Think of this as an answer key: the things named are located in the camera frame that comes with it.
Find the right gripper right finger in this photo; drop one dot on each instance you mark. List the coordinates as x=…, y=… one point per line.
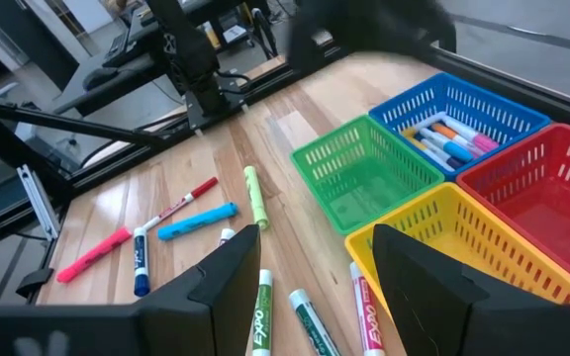
x=463, y=321

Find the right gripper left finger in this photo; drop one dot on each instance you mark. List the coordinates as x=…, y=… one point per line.
x=206, y=316

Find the magenta Expo marker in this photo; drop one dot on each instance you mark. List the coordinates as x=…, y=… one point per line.
x=225, y=235

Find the blue highlighter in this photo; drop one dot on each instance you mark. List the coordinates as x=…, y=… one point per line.
x=196, y=221

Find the small white marker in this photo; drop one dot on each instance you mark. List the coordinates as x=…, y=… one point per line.
x=428, y=121

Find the small yellow cap marker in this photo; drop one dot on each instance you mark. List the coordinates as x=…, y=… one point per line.
x=408, y=133
x=418, y=145

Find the thin red marker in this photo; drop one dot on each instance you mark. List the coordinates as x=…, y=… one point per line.
x=181, y=203

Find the light green highlighter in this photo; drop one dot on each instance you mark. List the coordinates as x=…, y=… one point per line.
x=255, y=198

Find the small orange cap marker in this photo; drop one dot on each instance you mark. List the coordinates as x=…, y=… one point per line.
x=446, y=131

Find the small blue cap marker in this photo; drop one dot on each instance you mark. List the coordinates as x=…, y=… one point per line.
x=455, y=150

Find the small purple cap marker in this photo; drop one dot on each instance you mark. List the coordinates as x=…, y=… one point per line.
x=454, y=161

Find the small pink cap marker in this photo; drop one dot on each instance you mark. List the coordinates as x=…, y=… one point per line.
x=483, y=142

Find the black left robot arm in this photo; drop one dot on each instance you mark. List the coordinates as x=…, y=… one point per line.
x=191, y=49

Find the light green Expo marker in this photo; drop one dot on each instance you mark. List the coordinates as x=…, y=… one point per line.
x=262, y=316

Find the dark blue Expo marker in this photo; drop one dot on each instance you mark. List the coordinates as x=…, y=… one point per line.
x=141, y=267

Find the yellow plastic basket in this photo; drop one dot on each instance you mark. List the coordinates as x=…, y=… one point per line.
x=443, y=232

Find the pink Expo marker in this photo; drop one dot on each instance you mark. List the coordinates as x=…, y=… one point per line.
x=366, y=316

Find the dark green Expo marker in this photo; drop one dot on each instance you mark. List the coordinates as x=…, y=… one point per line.
x=312, y=321

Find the pink highlighter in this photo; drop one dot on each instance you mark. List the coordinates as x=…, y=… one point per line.
x=94, y=254

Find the red plastic basket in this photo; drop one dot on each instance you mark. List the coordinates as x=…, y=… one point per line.
x=552, y=222

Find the blue plastic basket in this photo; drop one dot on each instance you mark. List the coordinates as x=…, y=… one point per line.
x=488, y=101

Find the white printed paper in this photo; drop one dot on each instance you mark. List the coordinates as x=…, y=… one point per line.
x=234, y=33

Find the green plastic basket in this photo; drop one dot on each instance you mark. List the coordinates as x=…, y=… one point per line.
x=364, y=198

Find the black side desk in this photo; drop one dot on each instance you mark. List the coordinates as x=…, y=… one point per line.
x=131, y=74

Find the black keyboard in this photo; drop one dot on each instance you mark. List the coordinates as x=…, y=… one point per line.
x=116, y=47

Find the black computer mouse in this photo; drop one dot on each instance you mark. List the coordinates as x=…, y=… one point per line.
x=99, y=78

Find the silver aluminium bracket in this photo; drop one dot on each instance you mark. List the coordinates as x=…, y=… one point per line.
x=37, y=200

